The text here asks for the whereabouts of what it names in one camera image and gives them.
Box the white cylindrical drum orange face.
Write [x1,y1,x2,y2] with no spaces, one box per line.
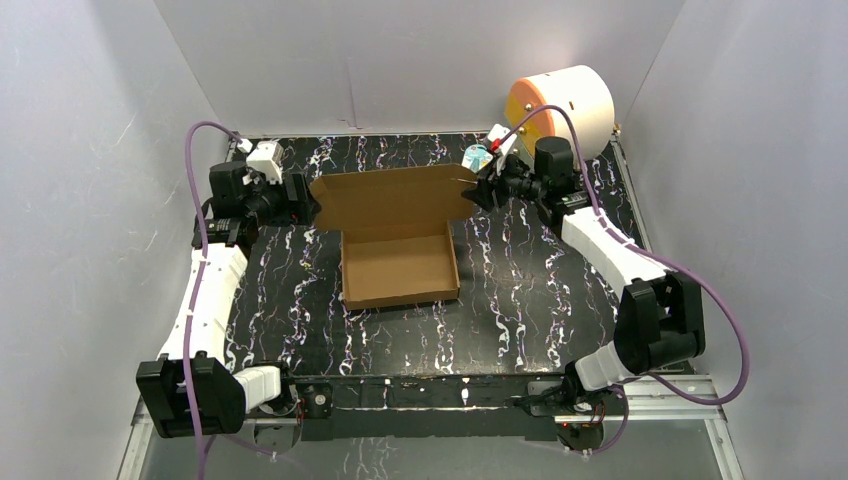
[504,65,615,161]

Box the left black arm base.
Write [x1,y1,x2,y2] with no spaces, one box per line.
[235,366,333,456]

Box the aluminium frame rail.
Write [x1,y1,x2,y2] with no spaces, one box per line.
[119,375,744,479]

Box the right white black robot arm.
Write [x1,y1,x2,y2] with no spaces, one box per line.
[462,136,706,414]

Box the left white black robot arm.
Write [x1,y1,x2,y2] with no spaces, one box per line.
[136,161,320,438]

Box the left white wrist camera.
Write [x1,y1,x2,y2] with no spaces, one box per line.
[242,141,283,186]

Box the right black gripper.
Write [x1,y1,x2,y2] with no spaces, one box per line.
[460,151,546,214]

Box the light blue packaged tool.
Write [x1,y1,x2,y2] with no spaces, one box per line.
[461,144,493,173]

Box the brown cardboard box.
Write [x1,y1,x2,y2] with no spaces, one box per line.
[310,164,476,311]

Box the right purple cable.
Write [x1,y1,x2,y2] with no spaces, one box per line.
[503,104,752,457]

